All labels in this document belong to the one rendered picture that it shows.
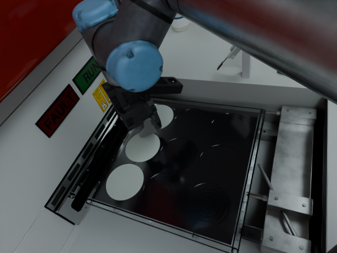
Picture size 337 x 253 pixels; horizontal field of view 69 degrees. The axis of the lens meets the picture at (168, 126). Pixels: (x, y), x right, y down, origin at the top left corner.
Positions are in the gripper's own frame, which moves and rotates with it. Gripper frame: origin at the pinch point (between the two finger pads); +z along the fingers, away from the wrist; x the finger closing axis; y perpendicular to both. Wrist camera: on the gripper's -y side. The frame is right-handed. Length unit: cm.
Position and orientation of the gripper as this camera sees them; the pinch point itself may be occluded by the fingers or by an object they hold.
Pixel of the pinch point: (158, 129)
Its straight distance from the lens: 66.6
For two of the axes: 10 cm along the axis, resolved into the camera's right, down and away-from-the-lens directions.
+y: -8.4, 5.2, -1.8
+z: 2.3, 6.2, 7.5
